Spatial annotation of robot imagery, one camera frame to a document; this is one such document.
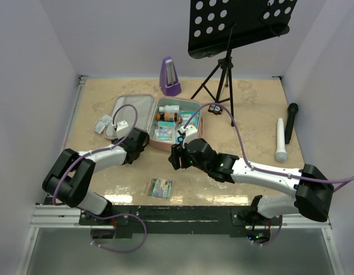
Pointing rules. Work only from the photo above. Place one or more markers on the black handled scissors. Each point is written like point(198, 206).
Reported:
point(179, 139)

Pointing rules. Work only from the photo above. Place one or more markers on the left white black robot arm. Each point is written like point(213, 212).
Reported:
point(69, 178)

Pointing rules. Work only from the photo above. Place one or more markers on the pink medicine kit case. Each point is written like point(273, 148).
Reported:
point(147, 107)

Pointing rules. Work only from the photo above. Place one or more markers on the clear plastic pill box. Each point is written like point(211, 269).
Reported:
point(102, 123)

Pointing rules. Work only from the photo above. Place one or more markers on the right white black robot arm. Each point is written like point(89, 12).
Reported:
point(304, 191)

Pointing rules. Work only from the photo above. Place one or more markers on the brown medicine bottle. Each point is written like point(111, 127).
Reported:
point(168, 117)

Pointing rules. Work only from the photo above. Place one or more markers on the aluminium left rail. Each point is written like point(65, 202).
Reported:
point(80, 88)

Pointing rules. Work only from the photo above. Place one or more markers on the small red black tuner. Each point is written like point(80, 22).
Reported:
point(216, 109)

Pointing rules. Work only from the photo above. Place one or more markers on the aluminium rail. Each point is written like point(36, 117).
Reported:
point(48, 216)
point(80, 88)

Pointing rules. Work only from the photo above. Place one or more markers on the orange teal bandage packet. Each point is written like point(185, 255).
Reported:
point(159, 188)

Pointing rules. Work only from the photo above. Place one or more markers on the black microphone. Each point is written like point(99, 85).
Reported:
point(292, 111)

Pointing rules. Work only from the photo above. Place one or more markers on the aluminium front rail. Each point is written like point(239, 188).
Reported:
point(48, 216)

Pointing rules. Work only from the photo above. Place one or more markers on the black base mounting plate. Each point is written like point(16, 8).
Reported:
point(125, 226)

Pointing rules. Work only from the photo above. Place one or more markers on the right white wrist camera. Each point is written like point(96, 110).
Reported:
point(189, 133)

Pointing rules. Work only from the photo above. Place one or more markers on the teal white box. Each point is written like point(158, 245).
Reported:
point(165, 131)

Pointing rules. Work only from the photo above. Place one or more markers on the white plastic bottle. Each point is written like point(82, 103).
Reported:
point(169, 109)

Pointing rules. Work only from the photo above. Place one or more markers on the black music stand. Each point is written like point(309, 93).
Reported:
point(220, 26)

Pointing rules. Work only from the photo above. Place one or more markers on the blue cotton swab packet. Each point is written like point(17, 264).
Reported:
point(186, 115)

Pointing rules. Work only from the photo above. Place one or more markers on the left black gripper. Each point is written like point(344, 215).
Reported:
point(118, 139)

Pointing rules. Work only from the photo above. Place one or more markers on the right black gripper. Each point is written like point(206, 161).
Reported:
point(177, 151)

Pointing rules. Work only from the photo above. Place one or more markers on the purple metronome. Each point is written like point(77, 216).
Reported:
point(168, 79)

